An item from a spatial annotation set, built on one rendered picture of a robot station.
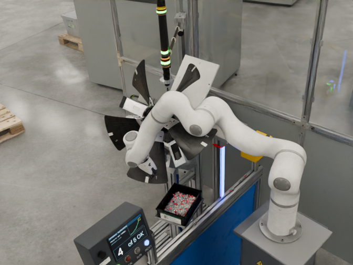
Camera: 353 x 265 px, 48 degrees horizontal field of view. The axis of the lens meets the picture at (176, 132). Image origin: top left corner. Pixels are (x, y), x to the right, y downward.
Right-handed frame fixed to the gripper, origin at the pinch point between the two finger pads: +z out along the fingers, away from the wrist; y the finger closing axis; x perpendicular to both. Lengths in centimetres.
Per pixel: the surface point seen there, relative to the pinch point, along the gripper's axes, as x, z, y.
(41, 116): -37, 116, 263
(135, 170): 2.5, -0.7, 8.9
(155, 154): -10.6, -2.9, 4.7
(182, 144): -17.5, -13.1, -11.9
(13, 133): 1, 99, 251
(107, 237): 44, -41, -36
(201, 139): -25.9, -12.3, -18.2
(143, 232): 33, -29, -39
